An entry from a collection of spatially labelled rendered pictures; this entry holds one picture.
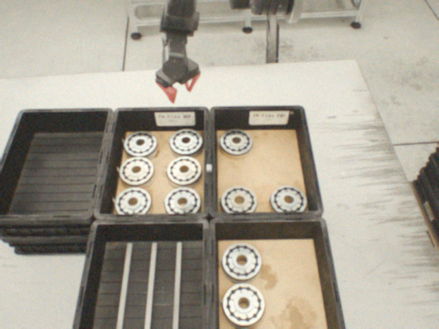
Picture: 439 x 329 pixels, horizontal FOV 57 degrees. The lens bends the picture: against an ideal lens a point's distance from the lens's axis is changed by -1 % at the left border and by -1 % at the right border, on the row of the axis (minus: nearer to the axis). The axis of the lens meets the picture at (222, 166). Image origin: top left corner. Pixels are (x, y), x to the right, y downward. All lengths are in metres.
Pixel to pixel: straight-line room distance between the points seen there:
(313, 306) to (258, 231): 0.23
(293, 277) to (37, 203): 0.76
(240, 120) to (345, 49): 1.93
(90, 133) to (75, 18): 2.18
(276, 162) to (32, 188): 0.75
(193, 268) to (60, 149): 0.60
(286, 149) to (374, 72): 1.77
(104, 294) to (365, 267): 0.75
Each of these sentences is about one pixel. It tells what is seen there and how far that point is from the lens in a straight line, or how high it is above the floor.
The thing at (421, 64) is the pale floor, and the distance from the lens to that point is 3.23.
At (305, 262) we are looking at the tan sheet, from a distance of 1.13.
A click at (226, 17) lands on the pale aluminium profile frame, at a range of 3.11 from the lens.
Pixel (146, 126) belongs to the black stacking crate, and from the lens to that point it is 1.36.
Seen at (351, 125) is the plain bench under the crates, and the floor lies 0.70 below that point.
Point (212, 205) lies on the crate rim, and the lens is 1.07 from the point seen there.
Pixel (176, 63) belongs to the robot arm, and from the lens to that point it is 0.95.
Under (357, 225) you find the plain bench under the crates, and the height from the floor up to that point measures 0.70.
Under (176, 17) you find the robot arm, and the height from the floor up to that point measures 1.32.
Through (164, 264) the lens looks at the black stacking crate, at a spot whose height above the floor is 0.83.
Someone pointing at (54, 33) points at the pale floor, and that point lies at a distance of 3.43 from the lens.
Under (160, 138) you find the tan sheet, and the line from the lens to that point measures 1.35.
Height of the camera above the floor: 1.85
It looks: 54 degrees down
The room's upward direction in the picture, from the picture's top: straight up
